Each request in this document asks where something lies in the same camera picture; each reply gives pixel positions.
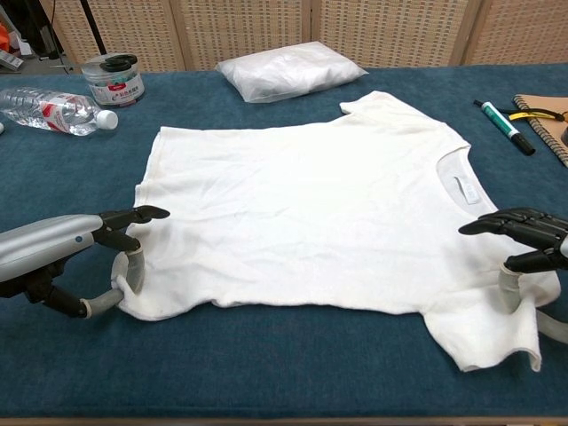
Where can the orange fabric item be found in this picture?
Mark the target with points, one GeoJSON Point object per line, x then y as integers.
{"type": "Point", "coordinates": [2, 37]}

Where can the white grey box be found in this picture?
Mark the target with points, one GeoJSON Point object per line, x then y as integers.
{"type": "Point", "coordinates": [9, 60]}

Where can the black round disc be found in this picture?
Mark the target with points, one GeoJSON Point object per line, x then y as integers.
{"type": "Point", "coordinates": [565, 135]}

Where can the white t-shirt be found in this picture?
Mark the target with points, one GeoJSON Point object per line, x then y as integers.
{"type": "Point", "coordinates": [288, 199]}

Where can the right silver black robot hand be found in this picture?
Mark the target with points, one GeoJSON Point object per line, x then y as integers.
{"type": "Point", "coordinates": [532, 226]}

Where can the brown spiral notebook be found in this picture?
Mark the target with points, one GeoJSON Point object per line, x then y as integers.
{"type": "Point", "coordinates": [543, 102]}

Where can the clear round plastic jar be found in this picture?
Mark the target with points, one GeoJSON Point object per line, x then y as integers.
{"type": "Point", "coordinates": [115, 89]}

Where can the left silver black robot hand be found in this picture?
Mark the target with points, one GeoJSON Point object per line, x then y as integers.
{"type": "Point", "coordinates": [40, 248]}

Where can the woven wooden folding screen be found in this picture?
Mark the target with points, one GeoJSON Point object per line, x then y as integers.
{"type": "Point", "coordinates": [244, 31]}

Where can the white plastic bag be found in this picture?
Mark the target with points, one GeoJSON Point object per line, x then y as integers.
{"type": "Point", "coordinates": [288, 71]}

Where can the black tripod stand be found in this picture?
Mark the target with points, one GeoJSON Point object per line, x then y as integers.
{"type": "Point", "coordinates": [91, 26]}

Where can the teal blue table mat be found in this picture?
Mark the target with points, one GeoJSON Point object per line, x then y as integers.
{"type": "Point", "coordinates": [266, 355]}

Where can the clear plastic water bottle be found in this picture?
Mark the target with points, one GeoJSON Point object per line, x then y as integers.
{"type": "Point", "coordinates": [53, 111]}

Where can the green white marker pen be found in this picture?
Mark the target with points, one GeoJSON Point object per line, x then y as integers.
{"type": "Point", "coordinates": [501, 122]}

